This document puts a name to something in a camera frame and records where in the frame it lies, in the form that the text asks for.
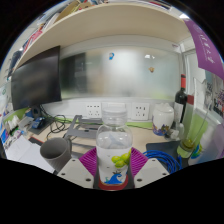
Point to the dark wine bottle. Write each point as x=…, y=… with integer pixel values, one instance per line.
x=180, y=103

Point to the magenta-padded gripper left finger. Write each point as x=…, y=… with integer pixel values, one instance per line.
x=87, y=163

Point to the small blue box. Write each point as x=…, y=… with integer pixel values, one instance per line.
x=38, y=122

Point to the grey ribbed cup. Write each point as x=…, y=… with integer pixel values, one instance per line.
x=55, y=153

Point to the group photo poster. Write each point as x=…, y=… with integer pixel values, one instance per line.
x=216, y=96

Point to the glass vase with green stems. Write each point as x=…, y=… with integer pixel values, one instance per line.
x=191, y=136

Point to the black desk mat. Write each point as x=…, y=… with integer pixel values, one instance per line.
x=163, y=146

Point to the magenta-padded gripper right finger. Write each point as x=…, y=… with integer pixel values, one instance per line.
x=140, y=161

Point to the orange sticker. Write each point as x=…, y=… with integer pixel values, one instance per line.
x=152, y=69

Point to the blue sticker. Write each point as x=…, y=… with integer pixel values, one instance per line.
x=111, y=56

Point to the clear plastic water bottle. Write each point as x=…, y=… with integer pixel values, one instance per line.
x=114, y=143

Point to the purple pennant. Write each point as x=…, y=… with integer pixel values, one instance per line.
x=206, y=46

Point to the large white paper sheet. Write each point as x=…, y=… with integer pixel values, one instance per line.
x=15, y=148
x=33, y=158

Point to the white ceramic jar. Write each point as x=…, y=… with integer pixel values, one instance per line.
x=162, y=120

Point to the black computer monitor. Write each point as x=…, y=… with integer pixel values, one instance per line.
x=35, y=80

